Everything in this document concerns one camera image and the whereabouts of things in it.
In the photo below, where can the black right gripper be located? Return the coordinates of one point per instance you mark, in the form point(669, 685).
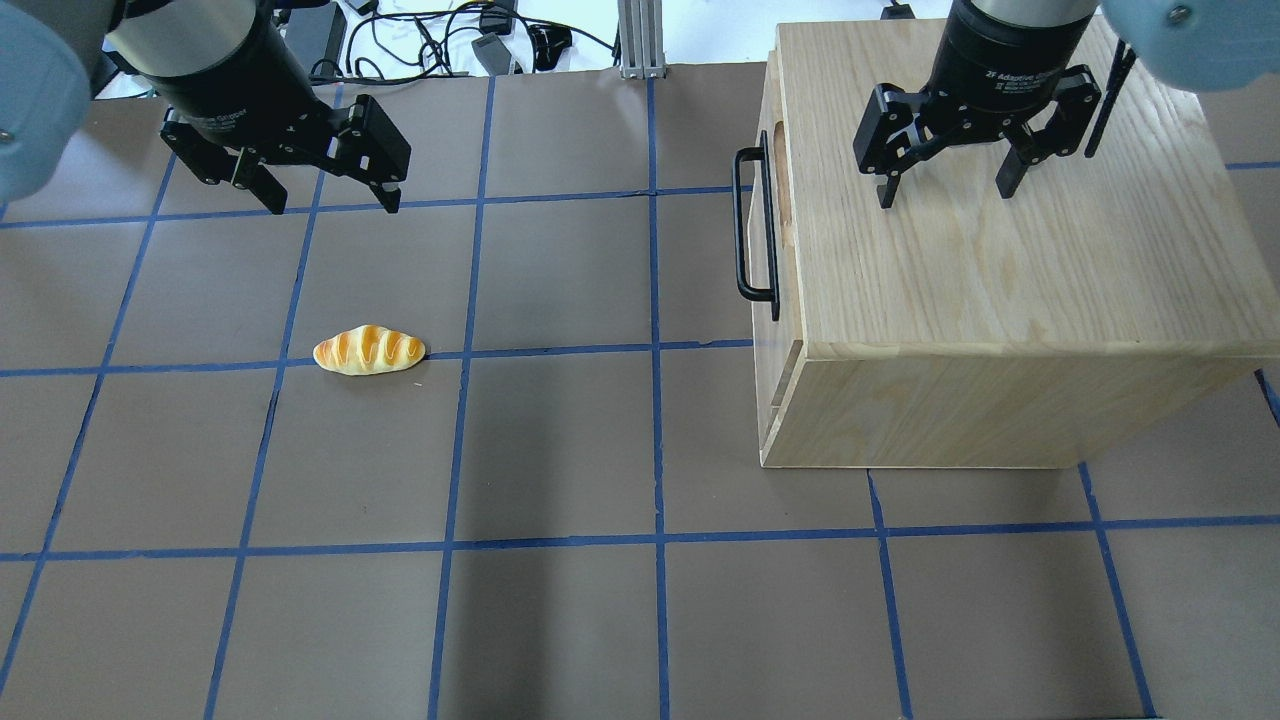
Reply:
point(1000, 60)

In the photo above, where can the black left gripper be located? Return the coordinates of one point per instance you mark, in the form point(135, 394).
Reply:
point(232, 75)

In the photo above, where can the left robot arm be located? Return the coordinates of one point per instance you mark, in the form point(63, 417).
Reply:
point(49, 51)

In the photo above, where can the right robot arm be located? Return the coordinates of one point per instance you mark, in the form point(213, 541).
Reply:
point(1196, 46)

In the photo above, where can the light wooden drawer cabinet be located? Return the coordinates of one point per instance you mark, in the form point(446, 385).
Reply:
point(961, 330)

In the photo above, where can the toy bread loaf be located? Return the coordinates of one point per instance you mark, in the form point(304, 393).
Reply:
point(369, 350)

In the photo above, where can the grey power adapter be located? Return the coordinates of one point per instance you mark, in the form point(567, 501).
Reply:
point(494, 56)

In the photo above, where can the black upper drawer handle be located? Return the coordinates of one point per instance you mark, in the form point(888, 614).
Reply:
point(762, 187)

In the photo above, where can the aluminium frame post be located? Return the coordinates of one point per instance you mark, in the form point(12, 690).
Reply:
point(641, 52)

